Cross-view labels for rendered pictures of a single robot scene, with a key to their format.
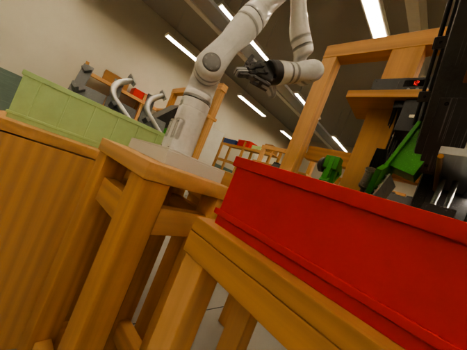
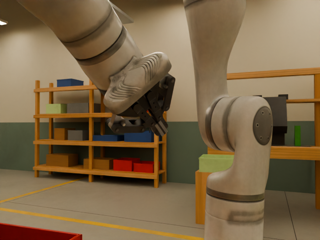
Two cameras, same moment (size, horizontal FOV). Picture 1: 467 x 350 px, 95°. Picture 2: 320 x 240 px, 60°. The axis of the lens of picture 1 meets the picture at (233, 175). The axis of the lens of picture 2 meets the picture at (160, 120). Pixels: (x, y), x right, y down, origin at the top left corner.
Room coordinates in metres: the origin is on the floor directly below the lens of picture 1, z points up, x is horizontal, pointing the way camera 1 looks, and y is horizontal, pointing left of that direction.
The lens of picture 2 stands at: (1.04, -0.11, 1.17)
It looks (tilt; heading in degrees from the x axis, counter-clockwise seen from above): 1 degrees up; 155
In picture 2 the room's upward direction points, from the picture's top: straight up
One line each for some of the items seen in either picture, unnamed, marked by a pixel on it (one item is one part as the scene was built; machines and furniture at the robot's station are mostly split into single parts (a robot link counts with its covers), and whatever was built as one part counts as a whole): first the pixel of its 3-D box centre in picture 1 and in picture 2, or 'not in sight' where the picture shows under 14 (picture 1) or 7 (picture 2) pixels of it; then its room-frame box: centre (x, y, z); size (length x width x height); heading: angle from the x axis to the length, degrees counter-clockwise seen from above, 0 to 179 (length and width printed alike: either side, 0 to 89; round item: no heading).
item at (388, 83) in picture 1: (389, 88); not in sight; (1.06, -0.56, 1.59); 0.15 x 0.07 x 0.07; 46
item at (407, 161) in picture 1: (411, 156); not in sight; (0.70, -0.52, 1.17); 0.13 x 0.12 x 0.20; 46
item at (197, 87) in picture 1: (203, 82); (237, 148); (0.68, 0.20, 1.14); 0.09 x 0.09 x 0.17; 16
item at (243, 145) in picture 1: (237, 173); not in sight; (7.19, -0.09, 1.13); 2.48 x 0.54 x 2.27; 43
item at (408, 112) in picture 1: (424, 121); not in sight; (0.92, -0.68, 1.42); 0.17 x 0.12 x 0.15; 46
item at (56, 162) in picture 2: not in sight; (96, 128); (-4.93, 1.22, 1.10); 3.01 x 0.55 x 2.20; 43
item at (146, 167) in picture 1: (169, 171); not in sight; (0.67, 0.19, 0.83); 0.32 x 0.32 x 0.04; 50
